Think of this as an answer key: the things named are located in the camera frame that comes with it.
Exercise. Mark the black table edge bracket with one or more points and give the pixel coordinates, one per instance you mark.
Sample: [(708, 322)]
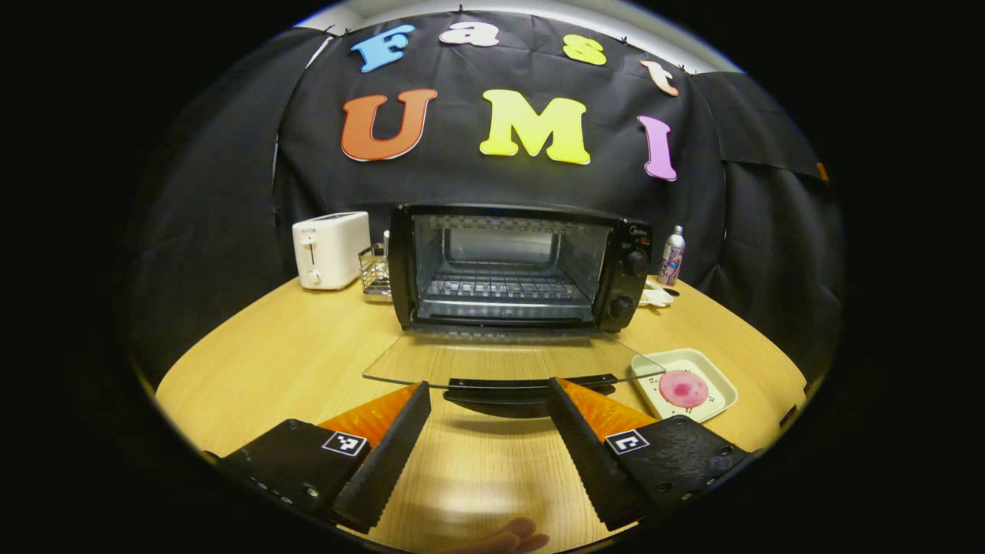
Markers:
[(793, 408)]

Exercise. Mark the white toaster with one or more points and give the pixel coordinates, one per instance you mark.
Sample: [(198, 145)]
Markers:
[(331, 250)]

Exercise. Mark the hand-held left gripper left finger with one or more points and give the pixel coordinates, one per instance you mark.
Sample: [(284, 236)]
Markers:
[(385, 462)]

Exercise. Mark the silver bottle with colourful label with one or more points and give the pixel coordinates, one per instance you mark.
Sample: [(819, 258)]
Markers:
[(671, 258)]

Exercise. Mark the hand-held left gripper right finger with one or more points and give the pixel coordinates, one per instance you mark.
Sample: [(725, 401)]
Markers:
[(589, 462)]

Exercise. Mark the pink round food slice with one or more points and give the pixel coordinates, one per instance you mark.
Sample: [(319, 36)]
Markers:
[(683, 388)]

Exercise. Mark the black electric oven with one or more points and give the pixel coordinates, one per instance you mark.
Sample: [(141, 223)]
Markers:
[(632, 269)]

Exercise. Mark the white divided grain tray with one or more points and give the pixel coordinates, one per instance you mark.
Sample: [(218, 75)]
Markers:
[(652, 295)]

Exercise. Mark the cream square plate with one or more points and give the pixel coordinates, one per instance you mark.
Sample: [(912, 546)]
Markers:
[(692, 358)]

